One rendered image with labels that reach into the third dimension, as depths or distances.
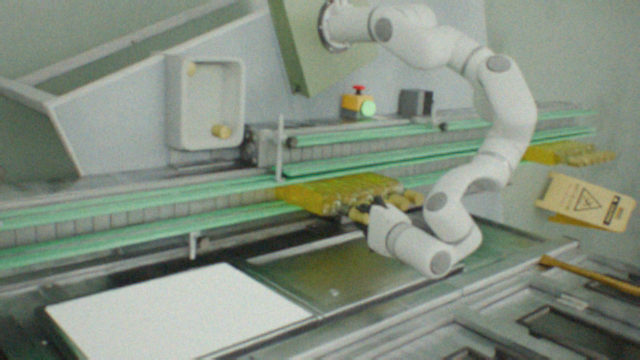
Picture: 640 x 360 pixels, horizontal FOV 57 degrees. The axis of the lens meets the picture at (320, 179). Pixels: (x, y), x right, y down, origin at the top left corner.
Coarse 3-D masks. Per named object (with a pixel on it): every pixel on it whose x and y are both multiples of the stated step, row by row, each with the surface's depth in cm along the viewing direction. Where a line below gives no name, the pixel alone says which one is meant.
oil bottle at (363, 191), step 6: (330, 180) 159; (336, 180) 159; (342, 180) 159; (348, 180) 160; (348, 186) 154; (354, 186) 154; (360, 186) 154; (366, 186) 155; (360, 192) 151; (366, 192) 151; (372, 192) 153; (360, 198) 151; (366, 198) 151
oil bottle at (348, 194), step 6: (318, 180) 157; (324, 180) 158; (324, 186) 152; (330, 186) 152; (336, 186) 153; (342, 186) 153; (342, 192) 148; (348, 192) 148; (354, 192) 149; (342, 198) 147; (348, 198) 147; (348, 204) 147
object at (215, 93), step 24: (216, 72) 150; (240, 72) 148; (192, 96) 147; (216, 96) 152; (240, 96) 149; (192, 120) 149; (216, 120) 154; (240, 120) 150; (192, 144) 144; (216, 144) 147
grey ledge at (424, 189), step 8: (432, 184) 205; (472, 184) 222; (512, 184) 239; (424, 192) 203; (464, 192) 220; (472, 192) 223; (480, 192) 224; (424, 200) 204; (408, 208) 199; (336, 216) 180; (344, 216) 179
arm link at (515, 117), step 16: (480, 64) 127; (496, 64) 125; (512, 64) 125; (480, 80) 126; (496, 80) 123; (512, 80) 122; (496, 96) 121; (512, 96) 120; (528, 96) 120; (496, 112) 120; (512, 112) 118; (528, 112) 118; (496, 128) 123; (512, 128) 119; (528, 128) 119; (496, 144) 122; (512, 144) 122; (528, 144) 125; (512, 160) 121
